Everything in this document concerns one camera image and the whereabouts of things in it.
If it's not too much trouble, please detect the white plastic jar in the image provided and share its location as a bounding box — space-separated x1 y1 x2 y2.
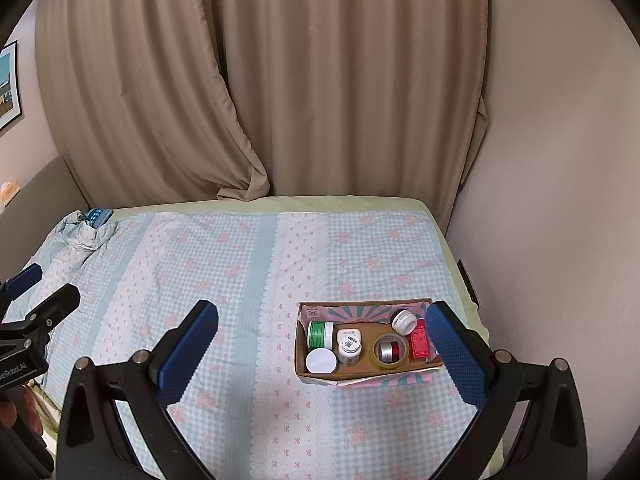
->
306 348 339 375

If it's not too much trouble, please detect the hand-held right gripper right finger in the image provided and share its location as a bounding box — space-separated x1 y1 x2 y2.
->
425 301 588 480

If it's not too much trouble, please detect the green jar with white lid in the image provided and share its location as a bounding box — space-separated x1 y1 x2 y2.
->
306 320 335 350

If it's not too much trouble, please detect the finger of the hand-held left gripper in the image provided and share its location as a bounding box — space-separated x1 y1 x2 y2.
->
0 283 82 341
0 262 44 307

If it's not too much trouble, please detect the red jar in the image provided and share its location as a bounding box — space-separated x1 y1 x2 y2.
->
377 339 407 364

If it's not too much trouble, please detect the pale green bed sheet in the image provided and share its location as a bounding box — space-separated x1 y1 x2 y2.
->
30 195 492 480

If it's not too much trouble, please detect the grey padded headboard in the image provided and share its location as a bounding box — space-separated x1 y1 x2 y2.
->
0 155 92 233

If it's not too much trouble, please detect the small white labelled jar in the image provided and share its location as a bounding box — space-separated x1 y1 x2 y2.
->
390 309 418 335

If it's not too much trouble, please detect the white barcode bottle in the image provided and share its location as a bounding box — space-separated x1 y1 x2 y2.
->
338 338 363 367

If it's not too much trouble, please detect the yellow clear tape roll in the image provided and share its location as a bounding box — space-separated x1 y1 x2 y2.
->
369 332 409 370

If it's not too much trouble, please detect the person's left hand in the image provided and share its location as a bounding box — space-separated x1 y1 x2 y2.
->
0 387 41 442

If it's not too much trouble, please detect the cardboard box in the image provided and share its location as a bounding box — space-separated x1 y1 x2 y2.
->
294 298 445 390

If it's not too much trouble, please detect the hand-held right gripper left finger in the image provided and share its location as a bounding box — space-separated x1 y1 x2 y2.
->
56 300 221 480

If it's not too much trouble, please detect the red rectangular box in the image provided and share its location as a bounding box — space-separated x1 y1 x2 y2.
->
409 319 432 361

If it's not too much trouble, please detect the beige curtain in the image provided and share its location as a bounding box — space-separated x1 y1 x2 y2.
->
34 0 492 221

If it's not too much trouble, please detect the blue patterned pouch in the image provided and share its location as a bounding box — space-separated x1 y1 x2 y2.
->
85 207 115 229

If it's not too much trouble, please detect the checked floral blanket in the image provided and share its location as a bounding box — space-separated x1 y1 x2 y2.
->
0 207 483 480

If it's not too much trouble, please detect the wall poster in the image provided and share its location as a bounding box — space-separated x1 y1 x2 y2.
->
0 40 25 134

